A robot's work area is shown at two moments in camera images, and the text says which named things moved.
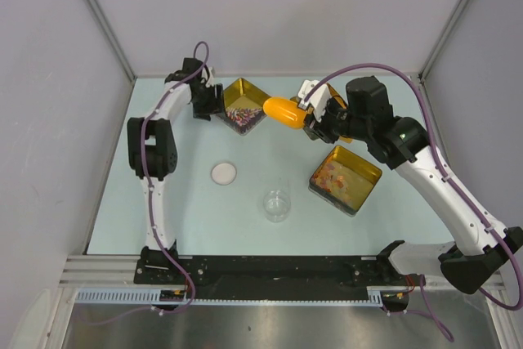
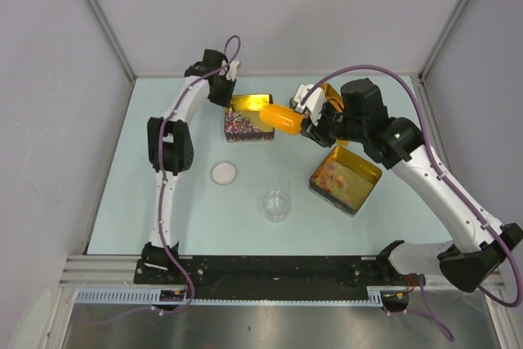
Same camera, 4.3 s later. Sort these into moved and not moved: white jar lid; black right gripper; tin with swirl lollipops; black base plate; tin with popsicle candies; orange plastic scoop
Moved: tin with swirl lollipops; orange plastic scoop
Not moved: black right gripper; white jar lid; tin with popsicle candies; black base plate
